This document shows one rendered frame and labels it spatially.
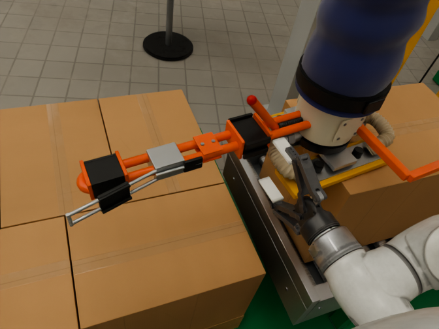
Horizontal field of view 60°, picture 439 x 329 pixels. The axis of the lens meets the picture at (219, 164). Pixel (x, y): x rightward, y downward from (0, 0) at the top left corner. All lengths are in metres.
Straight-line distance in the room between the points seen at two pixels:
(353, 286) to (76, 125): 1.31
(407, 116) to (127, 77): 1.99
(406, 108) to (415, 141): 0.17
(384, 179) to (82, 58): 2.41
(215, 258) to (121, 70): 1.92
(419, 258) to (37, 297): 1.02
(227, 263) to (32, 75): 2.07
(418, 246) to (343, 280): 0.14
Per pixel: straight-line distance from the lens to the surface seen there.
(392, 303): 0.72
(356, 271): 0.72
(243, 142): 0.87
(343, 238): 0.75
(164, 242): 1.33
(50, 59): 3.07
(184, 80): 2.86
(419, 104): 1.52
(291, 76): 2.38
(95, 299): 1.26
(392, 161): 1.00
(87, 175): 0.82
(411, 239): 0.76
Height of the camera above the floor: 1.70
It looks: 48 degrees down
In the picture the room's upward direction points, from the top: 12 degrees clockwise
